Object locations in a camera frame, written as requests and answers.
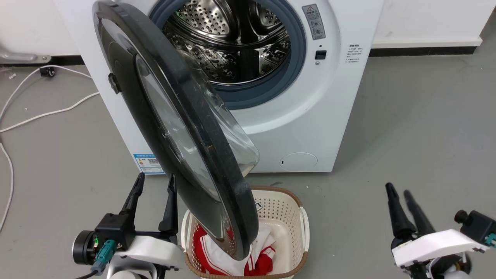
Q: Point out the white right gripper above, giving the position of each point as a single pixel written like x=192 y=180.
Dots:
x=434 y=246

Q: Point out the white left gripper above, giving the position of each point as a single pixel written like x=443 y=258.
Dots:
x=155 y=250

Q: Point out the black round glass washer door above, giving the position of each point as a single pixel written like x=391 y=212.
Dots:
x=197 y=116

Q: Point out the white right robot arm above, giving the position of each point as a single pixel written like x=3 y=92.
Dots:
x=441 y=269

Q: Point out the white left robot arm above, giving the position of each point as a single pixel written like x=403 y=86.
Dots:
x=128 y=273

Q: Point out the white front-load washing machine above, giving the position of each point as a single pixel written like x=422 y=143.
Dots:
x=310 y=116

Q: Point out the grey rubber door gasket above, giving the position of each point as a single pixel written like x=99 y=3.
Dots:
x=298 y=50

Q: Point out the blue white energy label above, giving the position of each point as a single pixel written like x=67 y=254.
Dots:
x=149 y=164

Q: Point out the round white filter cover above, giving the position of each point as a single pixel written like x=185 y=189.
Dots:
x=298 y=162

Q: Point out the cream plastic laundry basket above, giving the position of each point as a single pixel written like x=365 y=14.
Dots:
x=285 y=228

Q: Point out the red and white garment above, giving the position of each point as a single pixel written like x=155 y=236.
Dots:
x=263 y=261

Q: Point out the stainless steel washer drum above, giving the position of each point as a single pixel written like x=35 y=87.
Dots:
x=217 y=23

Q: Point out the grey warning sticker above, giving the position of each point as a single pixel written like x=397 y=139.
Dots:
x=314 y=21

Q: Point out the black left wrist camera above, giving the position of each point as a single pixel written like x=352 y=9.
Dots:
x=114 y=230

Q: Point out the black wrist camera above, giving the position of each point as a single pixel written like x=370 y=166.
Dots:
x=478 y=226
x=114 y=230

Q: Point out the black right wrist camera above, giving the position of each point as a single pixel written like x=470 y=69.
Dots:
x=478 y=226

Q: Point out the grey metal floor bracket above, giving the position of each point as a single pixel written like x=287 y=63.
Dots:
x=19 y=57

